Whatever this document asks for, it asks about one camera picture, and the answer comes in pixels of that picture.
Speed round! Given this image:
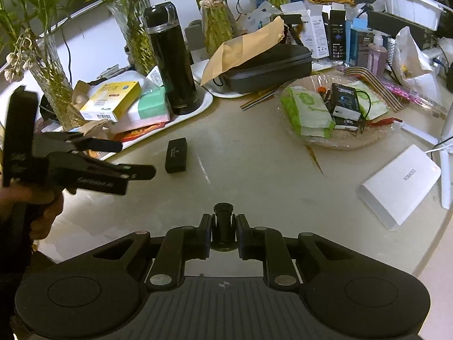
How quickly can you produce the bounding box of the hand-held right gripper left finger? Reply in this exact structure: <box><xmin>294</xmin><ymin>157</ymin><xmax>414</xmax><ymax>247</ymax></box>
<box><xmin>90</xmin><ymin>213</ymin><xmax>213</xmax><ymax>287</ymax></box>

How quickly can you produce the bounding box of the black thermos bottle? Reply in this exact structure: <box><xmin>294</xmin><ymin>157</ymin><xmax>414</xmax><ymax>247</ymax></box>
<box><xmin>143</xmin><ymin>2</ymin><xmax>199</xmax><ymax>116</ymax></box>

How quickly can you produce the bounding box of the rainbow ribbon cable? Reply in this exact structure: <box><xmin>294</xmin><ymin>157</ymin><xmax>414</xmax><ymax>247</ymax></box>
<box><xmin>345</xmin><ymin>67</ymin><xmax>411</xmax><ymax>111</ymax></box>

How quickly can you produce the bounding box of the black box with white label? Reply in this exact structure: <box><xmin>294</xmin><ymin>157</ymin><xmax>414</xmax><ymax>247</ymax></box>
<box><xmin>330</xmin><ymin>83</ymin><xmax>364</xmax><ymax>130</ymax></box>

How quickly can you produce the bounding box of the torn brown paper bag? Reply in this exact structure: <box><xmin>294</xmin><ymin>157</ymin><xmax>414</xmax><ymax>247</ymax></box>
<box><xmin>72</xmin><ymin>81</ymin><xmax>94</xmax><ymax>116</ymax></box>

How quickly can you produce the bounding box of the white plastic bag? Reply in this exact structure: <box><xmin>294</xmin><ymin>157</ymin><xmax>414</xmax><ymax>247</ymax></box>
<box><xmin>393</xmin><ymin>26</ymin><xmax>443</xmax><ymax>105</ymax></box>

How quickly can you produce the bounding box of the black hard case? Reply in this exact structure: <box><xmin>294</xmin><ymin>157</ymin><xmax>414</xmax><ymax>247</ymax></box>
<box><xmin>219</xmin><ymin>44</ymin><xmax>314</xmax><ymax>94</ymax></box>

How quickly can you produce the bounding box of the pink glitter strip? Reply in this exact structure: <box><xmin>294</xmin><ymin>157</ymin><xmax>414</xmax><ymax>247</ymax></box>
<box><xmin>384</xmin><ymin>80</ymin><xmax>446</xmax><ymax>116</ymax></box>

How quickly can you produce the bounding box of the white power bank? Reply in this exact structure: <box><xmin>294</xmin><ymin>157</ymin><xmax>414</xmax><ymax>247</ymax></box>
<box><xmin>357</xmin><ymin>144</ymin><xmax>442</xmax><ymax>230</ymax></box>

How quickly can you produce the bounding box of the mint green box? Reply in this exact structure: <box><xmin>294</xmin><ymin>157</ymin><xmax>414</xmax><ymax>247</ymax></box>
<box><xmin>127</xmin><ymin>87</ymin><xmax>171</xmax><ymax>124</ymax></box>

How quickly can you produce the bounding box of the white phone tripod stand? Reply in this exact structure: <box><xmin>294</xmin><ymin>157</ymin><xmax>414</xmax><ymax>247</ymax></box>
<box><xmin>401</xmin><ymin>103</ymin><xmax>453</xmax><ymax>209</ymax></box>

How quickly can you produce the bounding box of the white blue printed bag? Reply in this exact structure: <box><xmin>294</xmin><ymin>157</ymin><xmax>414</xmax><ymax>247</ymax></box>
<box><xmin>248</xmin><ymin>0</ymin><xmax>280</xmax><ymax>29</ymax></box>

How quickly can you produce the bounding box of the clear glass plate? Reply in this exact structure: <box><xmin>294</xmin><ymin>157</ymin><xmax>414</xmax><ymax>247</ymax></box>
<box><xmin>279</xmin><ymin>74</ymin><xmax>404</xmax><ymax>150</ymax></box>

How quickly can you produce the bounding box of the red handled tool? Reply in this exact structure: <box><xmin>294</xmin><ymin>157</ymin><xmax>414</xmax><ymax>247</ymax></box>
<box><xmin>366</xmin><ymin>116</ymin><xmax>403</xmax><ymax>129</ymax></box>

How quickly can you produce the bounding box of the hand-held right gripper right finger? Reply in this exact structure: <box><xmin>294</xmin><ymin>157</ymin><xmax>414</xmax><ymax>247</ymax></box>
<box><xmin>235</xmin><ymin>213</ymin><xmax>359</xmax><ymax>287</ymax></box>

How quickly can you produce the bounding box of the glass vase with dried flowers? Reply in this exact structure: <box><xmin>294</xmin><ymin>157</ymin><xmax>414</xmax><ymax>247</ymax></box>
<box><xmin>10</xmin><ymin>32</ymin><xmax>76</xmax><ymax>130</ymax></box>

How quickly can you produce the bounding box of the pink liquid bottle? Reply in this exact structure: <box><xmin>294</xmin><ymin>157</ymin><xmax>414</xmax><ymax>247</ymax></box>
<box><xmin>367</xmin><ymin>30</ymin><xmax>387</xmax><ymax>77</ymax></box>

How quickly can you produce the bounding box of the person's left hand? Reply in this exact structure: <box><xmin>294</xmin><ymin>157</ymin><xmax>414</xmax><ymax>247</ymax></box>
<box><xmin>0</xmin><ymin>185</ymin><xmax>65</xmax><ymax>242</ymax></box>

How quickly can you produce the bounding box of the black carton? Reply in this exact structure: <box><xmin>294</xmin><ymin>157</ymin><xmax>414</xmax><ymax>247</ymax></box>
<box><xmin>327</xmin><ymin>9</ymin><xmax>347</xmax><ymax>61</ymax></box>

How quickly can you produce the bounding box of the white cable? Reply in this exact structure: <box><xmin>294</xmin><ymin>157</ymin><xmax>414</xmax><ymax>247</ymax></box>
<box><xmin>425</xmin><ymin>138</ymin><xmax>453</xmax><ymax>156</ymax></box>

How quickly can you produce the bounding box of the white plate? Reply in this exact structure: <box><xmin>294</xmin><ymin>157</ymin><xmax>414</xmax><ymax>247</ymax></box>
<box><xmin>191</xmin><ymin>58</ymin><xmax>255</xmax><ymax>99</ymax></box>

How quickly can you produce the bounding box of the white food container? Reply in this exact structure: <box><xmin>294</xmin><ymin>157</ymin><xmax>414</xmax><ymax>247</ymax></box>
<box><xmin>376</xmin><ymin>0</ymin><xmax>447</xmax><ymax>31</ymax></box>

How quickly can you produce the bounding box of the wide glass vase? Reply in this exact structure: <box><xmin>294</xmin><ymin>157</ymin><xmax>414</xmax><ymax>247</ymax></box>
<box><xmin>107</xmin><ymin>0</ymin><xmax>158</xmax><ymax>76</ymax></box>

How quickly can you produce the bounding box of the blue carton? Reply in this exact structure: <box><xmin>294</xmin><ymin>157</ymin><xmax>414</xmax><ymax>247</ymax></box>
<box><xmin>349</xmin><ymin>19</ymin><xmax>375</xmax><ymax>66</ymax></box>

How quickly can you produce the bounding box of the red flat packet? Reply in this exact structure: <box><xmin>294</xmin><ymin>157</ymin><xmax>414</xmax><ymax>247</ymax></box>
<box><xmin>113</xmin><ymin>122</ymin><xmax>168</xmax><ymax>143</ymax></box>

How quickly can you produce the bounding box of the white plastic tray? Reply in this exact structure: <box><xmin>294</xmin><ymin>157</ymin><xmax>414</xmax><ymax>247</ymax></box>
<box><xmin>88</xmin><ymin>65</ymin><xmax>214</xmax><ymax>162</ymax></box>

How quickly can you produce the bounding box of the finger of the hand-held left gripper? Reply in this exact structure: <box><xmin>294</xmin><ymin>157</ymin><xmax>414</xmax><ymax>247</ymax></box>
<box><xmin>85</xmin><ymin>159</ymin><xmax>157</xmax><ymax>181</ymax></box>
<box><xmin>34</xmin><ymin>132</ymin><xmax>123</xmax><ymax>153</ymax></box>

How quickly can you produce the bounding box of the striped flat cable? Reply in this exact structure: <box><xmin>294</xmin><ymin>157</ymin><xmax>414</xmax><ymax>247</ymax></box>
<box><xmin>240</xmin><ymin>90</ymin><xmax>282</xmax><ymax>111</ymax></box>

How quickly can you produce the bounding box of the narrow glass vase with stems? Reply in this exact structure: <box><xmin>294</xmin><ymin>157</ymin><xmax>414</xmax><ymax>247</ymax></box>
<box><xmin>201</xmin><ymin>0</ymin><xmax>238</xmax><ymax>57</ymax></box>

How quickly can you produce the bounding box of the brown paper envelope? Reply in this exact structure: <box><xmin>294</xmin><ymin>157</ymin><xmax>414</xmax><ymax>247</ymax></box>
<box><xmin>200</xmin><ymin>16</ymin><xmax>285</xmax><ymax>86</ymax></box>

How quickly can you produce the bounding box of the brown cloth pouch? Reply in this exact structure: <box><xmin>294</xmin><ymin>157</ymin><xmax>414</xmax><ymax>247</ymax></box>
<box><xmin>71</xmin><ymin>118</ymin><xmax>119</xmax><ymax>140</ymax></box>

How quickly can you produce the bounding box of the green white packet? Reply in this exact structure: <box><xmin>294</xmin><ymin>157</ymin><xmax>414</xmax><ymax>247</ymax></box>
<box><xmin>281</xmin><ymin>87</ymin><xmax>336</xmax><ymax>139</ymax></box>
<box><xmin>354</xmin><ymin>81</ymin><xmax>388</xmax><ymax>121</ymax></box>

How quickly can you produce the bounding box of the small black rectangular box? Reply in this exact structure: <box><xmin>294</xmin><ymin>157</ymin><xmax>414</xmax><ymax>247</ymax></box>
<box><xmin>165</xmin><ymin>137</ymin><xmax>188</xmax><ymax>174</ymax></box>

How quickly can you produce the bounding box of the yellow white carton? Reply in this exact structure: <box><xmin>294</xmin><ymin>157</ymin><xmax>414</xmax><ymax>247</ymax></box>
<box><xmin>80</xmin><ymin>81</ymin><xmax>142</xmax><ymax>122</ymax></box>

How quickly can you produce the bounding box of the white blister pack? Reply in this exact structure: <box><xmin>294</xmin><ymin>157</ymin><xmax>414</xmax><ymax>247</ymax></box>
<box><xmin>145</xmin><ymin>65</ymin><xmax>165</xmax><ymax>87</ymax></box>

